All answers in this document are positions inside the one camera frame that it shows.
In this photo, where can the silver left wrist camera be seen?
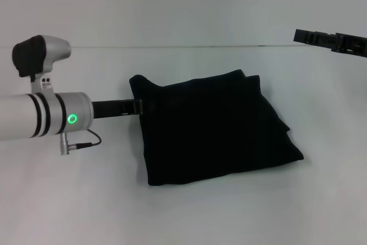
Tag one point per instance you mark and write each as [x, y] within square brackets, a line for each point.
[37, 58]

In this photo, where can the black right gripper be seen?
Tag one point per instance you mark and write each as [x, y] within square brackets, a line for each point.
[352, 44]

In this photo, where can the black T-shirt with white print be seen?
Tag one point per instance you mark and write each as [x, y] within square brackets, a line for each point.
[212, 130]

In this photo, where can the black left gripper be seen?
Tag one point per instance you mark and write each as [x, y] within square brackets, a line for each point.
[114, 108]

